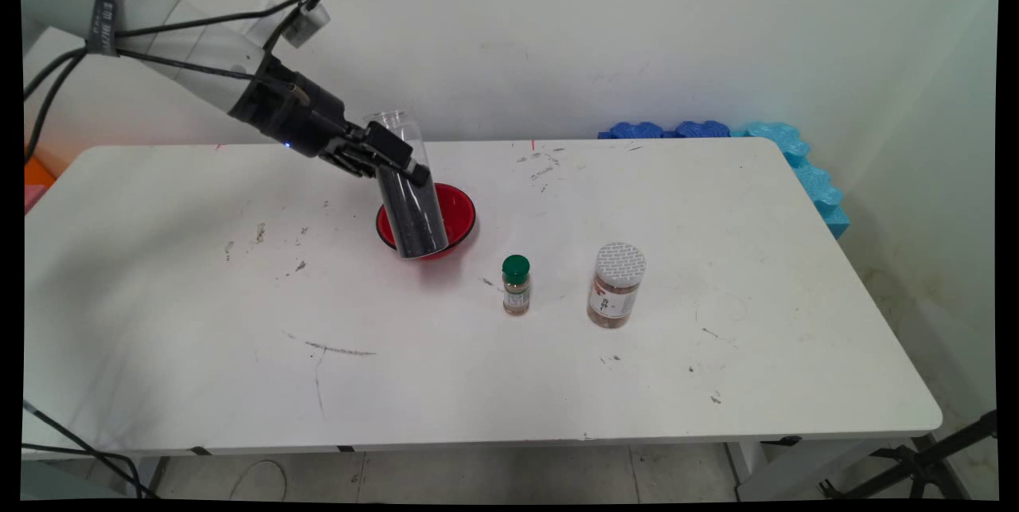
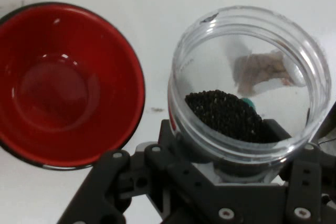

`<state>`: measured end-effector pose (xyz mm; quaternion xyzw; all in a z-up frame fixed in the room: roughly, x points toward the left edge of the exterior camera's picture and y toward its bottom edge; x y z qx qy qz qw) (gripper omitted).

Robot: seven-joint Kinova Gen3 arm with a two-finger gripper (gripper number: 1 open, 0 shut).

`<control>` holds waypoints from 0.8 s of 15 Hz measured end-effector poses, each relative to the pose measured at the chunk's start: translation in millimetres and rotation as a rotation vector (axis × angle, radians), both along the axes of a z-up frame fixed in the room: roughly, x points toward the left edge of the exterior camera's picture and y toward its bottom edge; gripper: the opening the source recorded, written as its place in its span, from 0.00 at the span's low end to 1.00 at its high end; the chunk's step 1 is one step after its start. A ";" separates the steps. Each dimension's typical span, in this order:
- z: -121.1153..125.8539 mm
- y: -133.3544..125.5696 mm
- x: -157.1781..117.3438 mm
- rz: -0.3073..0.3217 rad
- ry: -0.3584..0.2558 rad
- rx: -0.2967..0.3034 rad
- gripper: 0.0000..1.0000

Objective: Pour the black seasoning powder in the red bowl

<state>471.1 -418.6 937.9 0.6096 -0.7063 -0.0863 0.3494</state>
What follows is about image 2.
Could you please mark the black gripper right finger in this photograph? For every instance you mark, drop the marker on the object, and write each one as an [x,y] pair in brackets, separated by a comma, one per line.
[307,182]

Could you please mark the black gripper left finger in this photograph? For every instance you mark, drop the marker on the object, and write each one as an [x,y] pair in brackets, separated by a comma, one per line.
[105,182]

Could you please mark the clear jar of black seeds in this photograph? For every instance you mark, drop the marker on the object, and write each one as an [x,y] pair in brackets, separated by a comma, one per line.
[223,113]

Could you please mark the small green-capped spice bottle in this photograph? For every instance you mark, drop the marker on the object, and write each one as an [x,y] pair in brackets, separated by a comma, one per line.
[248,102]

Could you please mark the red bowl with black rim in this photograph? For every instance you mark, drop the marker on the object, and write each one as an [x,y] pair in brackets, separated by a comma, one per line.
[65,90]

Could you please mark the white-lidded brown spice jar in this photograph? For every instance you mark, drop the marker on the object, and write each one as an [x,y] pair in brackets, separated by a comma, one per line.
[262,69]

